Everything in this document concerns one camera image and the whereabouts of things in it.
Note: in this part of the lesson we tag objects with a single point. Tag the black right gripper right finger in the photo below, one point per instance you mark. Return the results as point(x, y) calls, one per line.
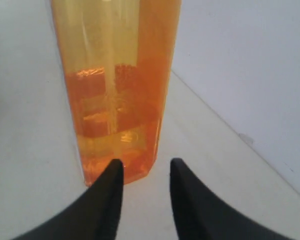
point(257, 205)

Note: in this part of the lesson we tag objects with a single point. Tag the orange dish soap pump bottle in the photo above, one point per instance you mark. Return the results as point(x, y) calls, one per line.
point(116, 59)

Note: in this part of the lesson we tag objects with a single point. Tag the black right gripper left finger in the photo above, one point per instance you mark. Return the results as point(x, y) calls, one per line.
point(95, 215)

